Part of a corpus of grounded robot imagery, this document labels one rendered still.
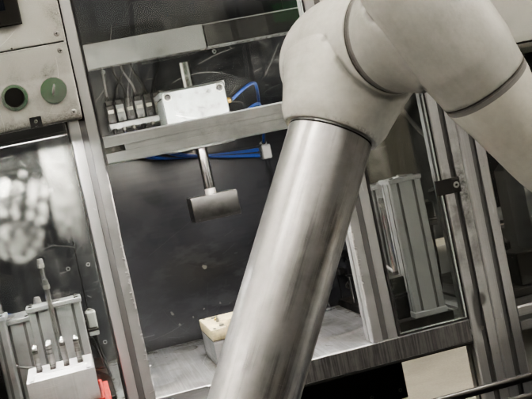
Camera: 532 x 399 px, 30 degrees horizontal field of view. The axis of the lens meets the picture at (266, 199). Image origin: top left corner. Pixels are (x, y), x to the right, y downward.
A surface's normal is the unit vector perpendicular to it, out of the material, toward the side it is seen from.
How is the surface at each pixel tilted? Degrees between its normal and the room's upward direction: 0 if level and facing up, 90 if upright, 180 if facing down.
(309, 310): 97
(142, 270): 90
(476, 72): 114
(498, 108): 119
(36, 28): 90
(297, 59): 64
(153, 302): 90
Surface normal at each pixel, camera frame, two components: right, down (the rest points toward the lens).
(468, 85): -0.11, 0.58
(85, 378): 0.21, 0.00
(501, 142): -0.32, 0.70
